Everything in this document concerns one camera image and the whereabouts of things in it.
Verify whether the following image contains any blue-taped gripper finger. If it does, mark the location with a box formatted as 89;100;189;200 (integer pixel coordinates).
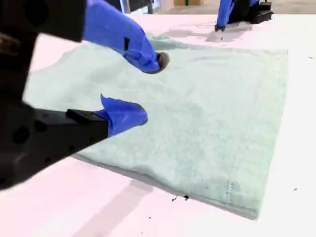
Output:
215;0;234;32
82;0;171;74
9;93;149;182

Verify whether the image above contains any pale green T-shirt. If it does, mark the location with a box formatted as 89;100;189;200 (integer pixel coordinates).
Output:
23;33;289;220

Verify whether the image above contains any brown cardboard box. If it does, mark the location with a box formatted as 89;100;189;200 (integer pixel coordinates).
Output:
174;0;205;6

